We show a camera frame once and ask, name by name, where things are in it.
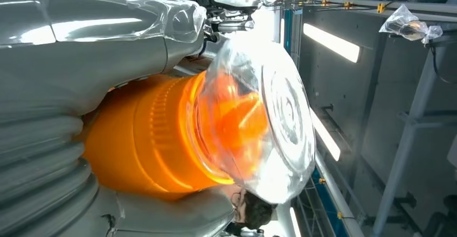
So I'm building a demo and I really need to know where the ribbed grey left arm sleeve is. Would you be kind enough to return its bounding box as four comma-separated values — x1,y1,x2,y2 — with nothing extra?
0,112,101,237

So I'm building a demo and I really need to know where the person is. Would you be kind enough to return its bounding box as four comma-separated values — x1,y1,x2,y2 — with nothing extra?
225,189,276,237

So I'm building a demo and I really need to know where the long ceiling light panel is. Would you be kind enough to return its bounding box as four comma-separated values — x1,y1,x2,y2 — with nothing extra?
289,206,303,237
309,108,342,162
302,23,361,64

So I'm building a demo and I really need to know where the white horizontal pipe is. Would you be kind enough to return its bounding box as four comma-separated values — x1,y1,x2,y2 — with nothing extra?
314,152,365,237

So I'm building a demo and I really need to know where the plastic-wrapped ceiling device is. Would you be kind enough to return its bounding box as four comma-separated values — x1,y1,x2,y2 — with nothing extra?
378,4,444,46

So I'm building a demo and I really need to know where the white slanted support pole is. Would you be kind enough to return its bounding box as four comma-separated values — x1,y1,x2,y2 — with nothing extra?
371,45,448,237

